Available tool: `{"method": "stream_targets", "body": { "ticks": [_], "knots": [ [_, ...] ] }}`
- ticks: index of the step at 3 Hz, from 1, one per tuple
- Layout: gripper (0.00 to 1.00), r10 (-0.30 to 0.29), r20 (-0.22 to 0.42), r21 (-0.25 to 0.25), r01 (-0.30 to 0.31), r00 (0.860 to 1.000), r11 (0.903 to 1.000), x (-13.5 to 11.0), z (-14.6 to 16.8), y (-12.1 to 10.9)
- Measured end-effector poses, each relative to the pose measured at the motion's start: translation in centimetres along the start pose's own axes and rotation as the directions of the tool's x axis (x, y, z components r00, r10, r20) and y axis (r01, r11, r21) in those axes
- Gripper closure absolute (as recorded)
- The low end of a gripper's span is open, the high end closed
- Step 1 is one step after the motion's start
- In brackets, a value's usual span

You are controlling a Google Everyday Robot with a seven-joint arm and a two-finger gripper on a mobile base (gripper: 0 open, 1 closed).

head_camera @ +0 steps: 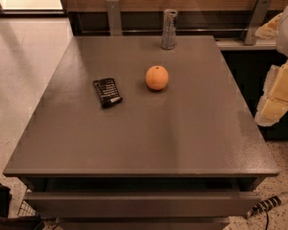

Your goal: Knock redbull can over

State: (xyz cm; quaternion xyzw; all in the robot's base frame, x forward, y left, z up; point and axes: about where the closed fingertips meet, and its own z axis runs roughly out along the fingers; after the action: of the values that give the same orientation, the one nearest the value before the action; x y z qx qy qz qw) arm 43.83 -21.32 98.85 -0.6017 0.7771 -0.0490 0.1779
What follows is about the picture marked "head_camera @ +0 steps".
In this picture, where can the left metal bracket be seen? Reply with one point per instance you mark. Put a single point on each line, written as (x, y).
(114, 17)

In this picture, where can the wire mesh basket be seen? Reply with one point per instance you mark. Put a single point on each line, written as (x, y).
(25, 209)

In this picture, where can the grey drawer front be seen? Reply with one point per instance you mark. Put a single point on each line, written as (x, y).
(142, 205)

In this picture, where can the right metal bracket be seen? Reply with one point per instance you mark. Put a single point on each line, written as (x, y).
(259, 12)

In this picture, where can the silver redbull can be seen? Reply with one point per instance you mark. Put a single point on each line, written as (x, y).
(169, 27)

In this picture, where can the striped cable connector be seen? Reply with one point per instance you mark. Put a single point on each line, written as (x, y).
(268, 204)

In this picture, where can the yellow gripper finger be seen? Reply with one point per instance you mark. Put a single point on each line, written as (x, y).
(273, 104)
(269, 29)

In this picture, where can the metal bracket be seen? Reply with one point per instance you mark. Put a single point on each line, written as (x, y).
(259, 12)
(114, 17)

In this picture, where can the black base object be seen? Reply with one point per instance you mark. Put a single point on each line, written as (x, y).
(20, 223)

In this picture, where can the black snack packet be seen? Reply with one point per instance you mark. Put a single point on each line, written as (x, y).
(107, 92)

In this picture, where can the orange fruit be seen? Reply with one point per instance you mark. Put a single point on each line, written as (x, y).
(157, 77)

